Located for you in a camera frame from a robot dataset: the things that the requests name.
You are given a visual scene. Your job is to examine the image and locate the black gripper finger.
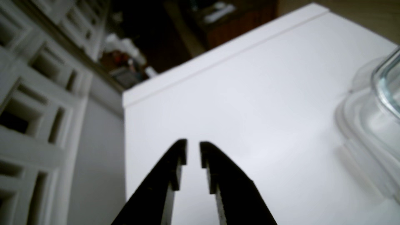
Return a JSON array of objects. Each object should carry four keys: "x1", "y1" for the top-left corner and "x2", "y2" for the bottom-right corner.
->
[
  {"x1": 199, "y1": 141, "x2": 278, "y2": 225},
  {"x1": 111, "y1": 139, "x2": 188, "y2": 225}
]

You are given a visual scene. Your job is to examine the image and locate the white lattice crate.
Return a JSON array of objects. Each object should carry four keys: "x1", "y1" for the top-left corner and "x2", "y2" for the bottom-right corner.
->
[{"x1": 0, "y1": 0, "x2": 110, "y2": 225}]

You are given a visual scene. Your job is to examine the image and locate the brown wooden cabinet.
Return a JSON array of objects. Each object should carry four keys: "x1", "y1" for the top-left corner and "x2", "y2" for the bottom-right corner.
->
[{"x1": 200, "y1": 0, "x2": 279, "y2": 51}]

